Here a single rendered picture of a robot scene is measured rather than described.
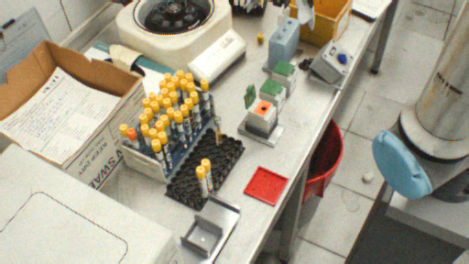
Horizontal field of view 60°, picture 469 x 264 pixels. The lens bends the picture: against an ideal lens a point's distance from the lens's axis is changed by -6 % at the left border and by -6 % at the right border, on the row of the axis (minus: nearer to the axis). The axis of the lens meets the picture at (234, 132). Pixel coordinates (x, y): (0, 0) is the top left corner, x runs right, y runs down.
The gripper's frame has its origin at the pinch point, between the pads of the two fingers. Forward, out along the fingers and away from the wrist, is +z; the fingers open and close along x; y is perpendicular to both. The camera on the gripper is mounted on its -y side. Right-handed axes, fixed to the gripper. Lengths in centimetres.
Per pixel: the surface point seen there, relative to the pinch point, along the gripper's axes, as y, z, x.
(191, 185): 38.7, 13.0, -1.7
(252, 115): 21.2, 8.3, 3.0
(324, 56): -0.6, 7.2, 10.8
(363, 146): -56, 103, 24
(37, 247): 67, -15, -3
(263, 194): 33.5, 14.9, 11.2
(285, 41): 0.8, 5.1, 1.7
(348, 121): -67, 103, 13
